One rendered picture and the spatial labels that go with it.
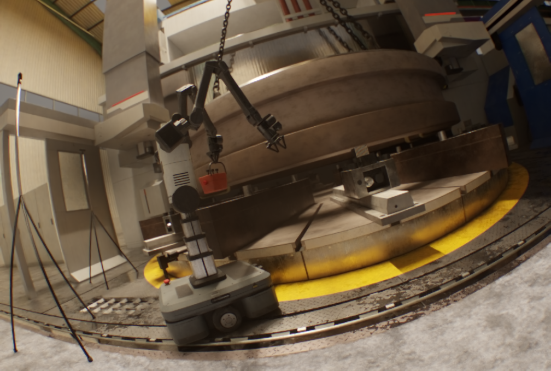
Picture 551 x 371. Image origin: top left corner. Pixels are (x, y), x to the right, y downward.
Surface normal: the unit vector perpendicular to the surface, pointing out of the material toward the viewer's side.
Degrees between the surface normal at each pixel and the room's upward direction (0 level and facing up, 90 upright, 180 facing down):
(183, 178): 99
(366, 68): 90
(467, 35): 90
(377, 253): 90
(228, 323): 90
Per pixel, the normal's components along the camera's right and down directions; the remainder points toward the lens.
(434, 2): -0.11, -0.05
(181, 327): 0.45, -0.18
